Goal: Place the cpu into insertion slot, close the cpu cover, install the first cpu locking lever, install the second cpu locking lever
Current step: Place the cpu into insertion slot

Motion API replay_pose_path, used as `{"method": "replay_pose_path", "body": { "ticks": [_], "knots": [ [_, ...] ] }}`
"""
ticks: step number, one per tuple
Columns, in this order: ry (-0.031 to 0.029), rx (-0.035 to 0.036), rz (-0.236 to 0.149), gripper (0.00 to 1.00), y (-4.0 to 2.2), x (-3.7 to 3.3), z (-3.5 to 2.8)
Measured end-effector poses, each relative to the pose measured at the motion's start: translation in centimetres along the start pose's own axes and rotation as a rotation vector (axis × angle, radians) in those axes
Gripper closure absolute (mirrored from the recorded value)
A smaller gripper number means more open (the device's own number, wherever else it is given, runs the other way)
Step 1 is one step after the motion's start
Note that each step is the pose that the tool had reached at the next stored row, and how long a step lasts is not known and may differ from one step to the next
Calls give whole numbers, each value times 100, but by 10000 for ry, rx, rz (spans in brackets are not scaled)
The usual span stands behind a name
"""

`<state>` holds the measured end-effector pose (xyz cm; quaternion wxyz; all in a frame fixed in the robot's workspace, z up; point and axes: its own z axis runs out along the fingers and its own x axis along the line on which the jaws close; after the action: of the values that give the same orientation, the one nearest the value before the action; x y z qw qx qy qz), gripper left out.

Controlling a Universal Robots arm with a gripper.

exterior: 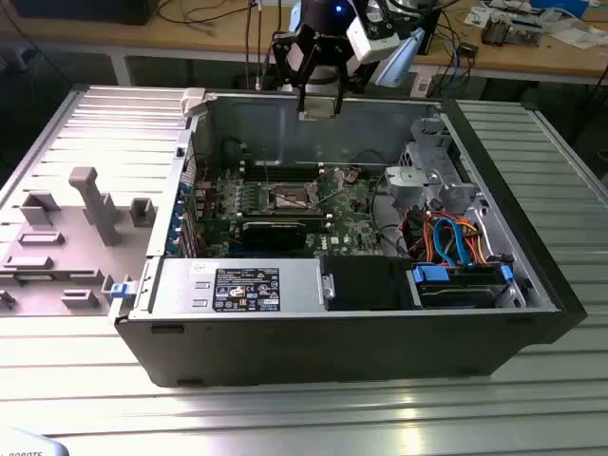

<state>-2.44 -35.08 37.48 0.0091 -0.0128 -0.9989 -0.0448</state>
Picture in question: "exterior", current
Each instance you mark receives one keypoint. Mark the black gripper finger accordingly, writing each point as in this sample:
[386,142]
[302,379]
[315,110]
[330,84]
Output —
[280,62]
[354,81]

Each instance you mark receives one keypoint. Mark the silver CPU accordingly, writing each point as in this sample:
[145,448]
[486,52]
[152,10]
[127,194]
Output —
[320,108]

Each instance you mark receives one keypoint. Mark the metal locking lever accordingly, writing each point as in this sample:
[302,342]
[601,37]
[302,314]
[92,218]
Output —
[268,171]

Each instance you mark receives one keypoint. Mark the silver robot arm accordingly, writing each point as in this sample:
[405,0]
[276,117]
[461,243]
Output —
[399,62]

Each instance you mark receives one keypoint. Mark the black RAM slot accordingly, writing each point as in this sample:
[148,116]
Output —
[256,169]
[318,224]
[313,214]
[256,177]

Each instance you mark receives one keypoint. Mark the CPU socket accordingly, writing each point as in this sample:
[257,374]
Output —
[287,199]

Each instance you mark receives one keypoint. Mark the blue slot clip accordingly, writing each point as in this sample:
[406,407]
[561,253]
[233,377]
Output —
[177,226]
[173,243]
[180,210]
[185,192]

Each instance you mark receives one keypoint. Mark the white label sticker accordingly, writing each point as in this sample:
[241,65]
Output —
[422,85]

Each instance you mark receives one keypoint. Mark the tall black box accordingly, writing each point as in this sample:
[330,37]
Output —
[433,33]

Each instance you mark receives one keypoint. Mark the beige case corner clip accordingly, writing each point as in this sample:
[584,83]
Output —
[192,100]

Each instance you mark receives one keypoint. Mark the black case fan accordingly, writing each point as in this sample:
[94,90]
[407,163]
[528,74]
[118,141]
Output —
[235,152]

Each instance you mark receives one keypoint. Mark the small black box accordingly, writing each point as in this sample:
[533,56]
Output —
[468,50]

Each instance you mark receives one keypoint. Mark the silver drive cage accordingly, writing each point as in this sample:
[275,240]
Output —
[427,176]

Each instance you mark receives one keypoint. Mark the small white paper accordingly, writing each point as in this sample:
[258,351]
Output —
[477,16]

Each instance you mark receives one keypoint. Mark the wooden workbench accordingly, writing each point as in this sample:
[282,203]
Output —
[142,35]

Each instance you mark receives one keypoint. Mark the green motherboard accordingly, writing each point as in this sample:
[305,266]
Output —
[342,223]

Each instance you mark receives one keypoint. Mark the metal heat sink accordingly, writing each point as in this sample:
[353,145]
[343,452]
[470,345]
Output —
[496,31]

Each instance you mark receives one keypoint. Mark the black graphics card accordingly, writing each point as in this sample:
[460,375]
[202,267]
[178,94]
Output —
[273,235]

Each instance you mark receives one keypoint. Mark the green circuit board device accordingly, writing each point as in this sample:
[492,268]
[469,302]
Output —
[525,33]

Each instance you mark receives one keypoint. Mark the black plastic shroud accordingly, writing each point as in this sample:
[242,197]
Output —
[366,285]

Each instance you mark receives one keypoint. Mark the blue disk carrier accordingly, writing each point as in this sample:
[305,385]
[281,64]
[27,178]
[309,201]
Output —
[430,274]

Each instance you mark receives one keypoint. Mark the black computer box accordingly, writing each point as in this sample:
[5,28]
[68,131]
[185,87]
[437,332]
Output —
[71,12]

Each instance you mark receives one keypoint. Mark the blue cardboard box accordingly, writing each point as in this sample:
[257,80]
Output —
[560,5]

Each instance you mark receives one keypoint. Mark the white paper sheet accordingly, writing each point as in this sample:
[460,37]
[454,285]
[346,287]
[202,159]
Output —
[577,38]

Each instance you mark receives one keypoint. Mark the hard disk drive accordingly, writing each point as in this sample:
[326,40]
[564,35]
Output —
[456,299]

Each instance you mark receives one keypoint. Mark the silver power supply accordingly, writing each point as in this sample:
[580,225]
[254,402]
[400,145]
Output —
[180,285]

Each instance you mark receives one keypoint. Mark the black PC case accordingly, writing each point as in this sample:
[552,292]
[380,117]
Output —
[309,347]

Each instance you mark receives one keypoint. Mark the blue case latch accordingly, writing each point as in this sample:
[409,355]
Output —
[121,290]

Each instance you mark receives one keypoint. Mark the grey parts rack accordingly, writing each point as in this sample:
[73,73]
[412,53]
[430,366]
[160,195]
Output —
[71,256]

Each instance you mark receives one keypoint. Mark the pale blue teach pendant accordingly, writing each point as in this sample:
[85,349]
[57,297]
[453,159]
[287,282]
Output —
[28,444]

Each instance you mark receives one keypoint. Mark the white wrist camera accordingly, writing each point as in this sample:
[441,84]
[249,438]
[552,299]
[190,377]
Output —
[368,45]

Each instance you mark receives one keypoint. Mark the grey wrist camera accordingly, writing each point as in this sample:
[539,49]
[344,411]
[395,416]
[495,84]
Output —
[380,19]

